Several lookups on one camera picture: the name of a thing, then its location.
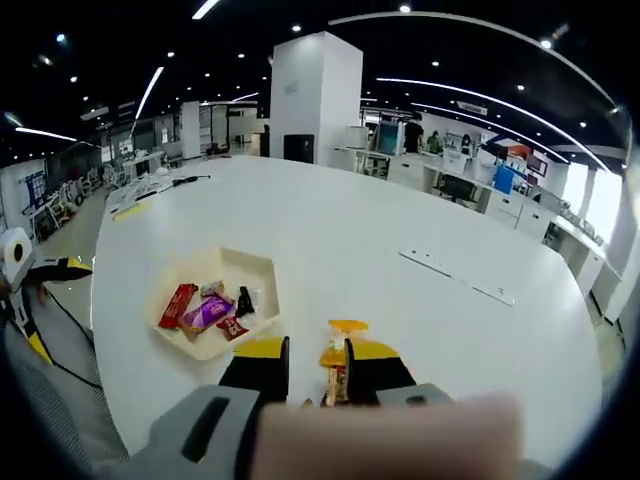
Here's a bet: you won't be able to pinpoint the yellow tape strip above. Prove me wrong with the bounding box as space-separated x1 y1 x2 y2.
112 203 151 222

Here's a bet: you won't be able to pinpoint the small red snack packet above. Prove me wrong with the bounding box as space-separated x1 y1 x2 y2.
215 315 250 342

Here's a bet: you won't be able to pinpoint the teal glass cabinet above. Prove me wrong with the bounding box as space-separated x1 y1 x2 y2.
374 119 405 156

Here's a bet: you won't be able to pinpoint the yellow clear snack packet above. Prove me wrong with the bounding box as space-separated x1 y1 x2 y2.
319 319 371 369

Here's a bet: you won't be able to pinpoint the white counter cabinets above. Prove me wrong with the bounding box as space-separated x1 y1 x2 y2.
332 143 621 321

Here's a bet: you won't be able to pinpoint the blue box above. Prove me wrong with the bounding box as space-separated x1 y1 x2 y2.
494 164 517 194

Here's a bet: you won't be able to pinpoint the purple snack packet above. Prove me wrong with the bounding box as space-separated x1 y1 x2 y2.
178 293 236 344

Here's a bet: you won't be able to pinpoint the white square pillar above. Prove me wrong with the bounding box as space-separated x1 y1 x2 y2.
269 30 364 166

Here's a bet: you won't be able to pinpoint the long red snack packet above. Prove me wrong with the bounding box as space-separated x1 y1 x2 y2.
158 283 197 330

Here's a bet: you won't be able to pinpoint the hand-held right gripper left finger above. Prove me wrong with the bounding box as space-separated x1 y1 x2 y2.
97 335 291 480

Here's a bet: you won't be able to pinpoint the beige hexagonal container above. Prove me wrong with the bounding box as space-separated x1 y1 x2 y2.
147 245 280 360

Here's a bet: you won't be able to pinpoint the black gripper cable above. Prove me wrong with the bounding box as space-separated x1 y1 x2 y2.
43 293 107 392

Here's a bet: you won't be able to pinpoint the white power strip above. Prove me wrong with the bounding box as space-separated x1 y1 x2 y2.
398 248 516 307

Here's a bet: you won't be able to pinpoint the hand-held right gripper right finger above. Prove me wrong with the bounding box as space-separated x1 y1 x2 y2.
344 337 459 408

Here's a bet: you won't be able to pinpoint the black snack packet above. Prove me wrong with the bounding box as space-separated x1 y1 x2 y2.
234 285 258 317

